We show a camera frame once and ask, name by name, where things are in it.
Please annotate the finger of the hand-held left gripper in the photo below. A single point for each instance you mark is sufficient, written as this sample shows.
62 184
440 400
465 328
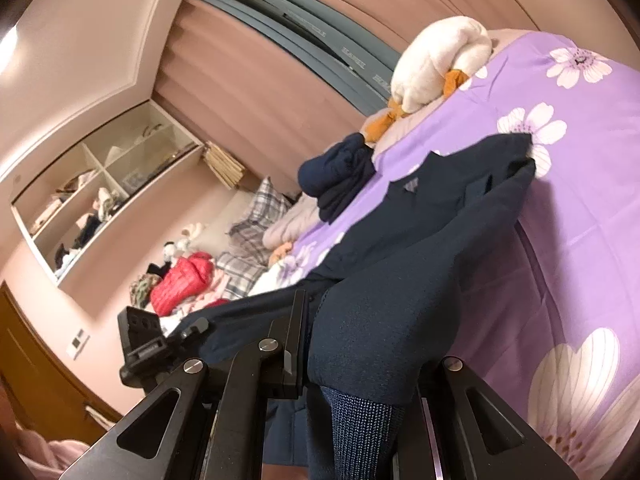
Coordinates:
192 331
140 322

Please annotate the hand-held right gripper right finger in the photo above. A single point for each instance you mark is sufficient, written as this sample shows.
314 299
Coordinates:
412 440

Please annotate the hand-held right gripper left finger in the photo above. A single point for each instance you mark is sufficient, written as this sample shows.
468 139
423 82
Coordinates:
295 350

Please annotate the navy zip jacket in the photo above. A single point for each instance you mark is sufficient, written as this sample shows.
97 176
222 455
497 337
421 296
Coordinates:
380 270

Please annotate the folded navy clothes stack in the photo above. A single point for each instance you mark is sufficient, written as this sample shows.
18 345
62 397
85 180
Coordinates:
335 175

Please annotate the green patterned cloth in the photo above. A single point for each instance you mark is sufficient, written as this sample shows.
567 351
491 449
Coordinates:
145 290

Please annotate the white pillow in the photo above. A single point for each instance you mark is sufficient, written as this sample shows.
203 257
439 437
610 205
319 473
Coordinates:
267 282

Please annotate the small plaid pillow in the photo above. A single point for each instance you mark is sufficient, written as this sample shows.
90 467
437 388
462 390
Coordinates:
240 272

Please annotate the small white plush toy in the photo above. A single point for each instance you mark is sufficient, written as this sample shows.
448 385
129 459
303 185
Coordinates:
185 240

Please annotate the peach cloth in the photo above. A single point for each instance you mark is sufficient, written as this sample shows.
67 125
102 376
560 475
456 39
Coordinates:
281 255

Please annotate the brown wooden door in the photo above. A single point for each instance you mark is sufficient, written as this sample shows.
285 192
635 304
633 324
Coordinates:
40 370

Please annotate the person's pink clothing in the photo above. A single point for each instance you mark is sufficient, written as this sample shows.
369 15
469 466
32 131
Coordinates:
50 455

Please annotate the beige headboard cushion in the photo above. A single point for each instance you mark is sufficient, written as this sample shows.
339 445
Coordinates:
225 210

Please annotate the large plaid pillow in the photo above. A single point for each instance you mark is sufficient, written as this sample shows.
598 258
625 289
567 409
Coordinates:
260 210

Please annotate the pink curtain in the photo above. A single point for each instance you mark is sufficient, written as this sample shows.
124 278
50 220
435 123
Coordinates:
260 105

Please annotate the purple floral bedsheet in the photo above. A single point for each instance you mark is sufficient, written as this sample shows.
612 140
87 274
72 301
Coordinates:
575 235

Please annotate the white goose plush toy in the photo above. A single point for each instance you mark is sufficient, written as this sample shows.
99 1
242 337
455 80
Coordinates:
430 75

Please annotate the grey-blue curtain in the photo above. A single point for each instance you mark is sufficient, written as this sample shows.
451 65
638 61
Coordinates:
320 35

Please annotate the white wall switch panel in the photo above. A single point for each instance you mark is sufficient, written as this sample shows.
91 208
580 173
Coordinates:
78 344

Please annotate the white wall shelf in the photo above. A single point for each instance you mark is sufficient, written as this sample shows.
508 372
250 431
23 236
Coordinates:
150 180

